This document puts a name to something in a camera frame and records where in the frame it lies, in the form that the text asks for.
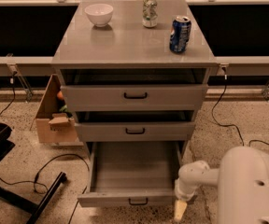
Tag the cardboard box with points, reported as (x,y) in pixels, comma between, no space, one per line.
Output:
(52,125)

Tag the grey drawer cabinet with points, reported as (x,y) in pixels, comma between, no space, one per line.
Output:
(127,53)

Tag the grey top drawer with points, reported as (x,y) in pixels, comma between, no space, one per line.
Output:
(133,97)

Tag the grey middle drawer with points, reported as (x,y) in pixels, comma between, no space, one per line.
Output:
(134,131)

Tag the grey bottom drawer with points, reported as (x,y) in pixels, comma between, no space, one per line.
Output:
(132,174)

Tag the black office chair base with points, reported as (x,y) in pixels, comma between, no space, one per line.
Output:
(30,167)

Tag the white bowl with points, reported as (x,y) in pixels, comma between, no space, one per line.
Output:
(99,14)

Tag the blue soda can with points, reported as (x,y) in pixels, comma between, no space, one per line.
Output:
(180,34)

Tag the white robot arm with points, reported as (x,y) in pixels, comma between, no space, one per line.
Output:
(242,180)

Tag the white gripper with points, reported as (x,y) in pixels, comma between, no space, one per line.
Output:
(183,192)

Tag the orange object in box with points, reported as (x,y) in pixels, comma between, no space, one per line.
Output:
(60,95)

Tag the grey railing beam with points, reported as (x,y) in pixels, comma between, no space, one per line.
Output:
(236,66)

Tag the grey drawer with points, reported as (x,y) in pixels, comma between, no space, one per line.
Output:
(133,97)
(132,174)
(134,131)

